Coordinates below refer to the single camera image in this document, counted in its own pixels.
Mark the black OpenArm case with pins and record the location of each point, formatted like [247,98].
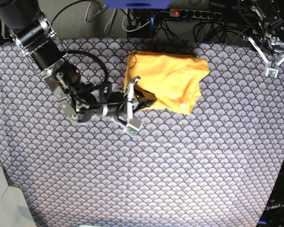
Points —
[273,215]

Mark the white furniture at lower left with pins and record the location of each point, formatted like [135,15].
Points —
[14,211]

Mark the yellow T-shirt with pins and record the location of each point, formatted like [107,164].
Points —
[172,78]

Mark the blue fan-patterned tablecloth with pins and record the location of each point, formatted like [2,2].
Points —
[216,167]

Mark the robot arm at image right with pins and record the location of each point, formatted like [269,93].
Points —
[264,18]

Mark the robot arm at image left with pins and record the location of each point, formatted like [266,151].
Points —
[32,32]

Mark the black power strip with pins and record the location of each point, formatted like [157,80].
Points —
[195,14]

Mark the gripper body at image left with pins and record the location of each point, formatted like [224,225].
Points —
[112,107]

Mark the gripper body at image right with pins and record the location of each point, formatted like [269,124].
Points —
[271,40]

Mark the purple box at top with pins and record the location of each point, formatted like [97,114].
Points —
[137,4]

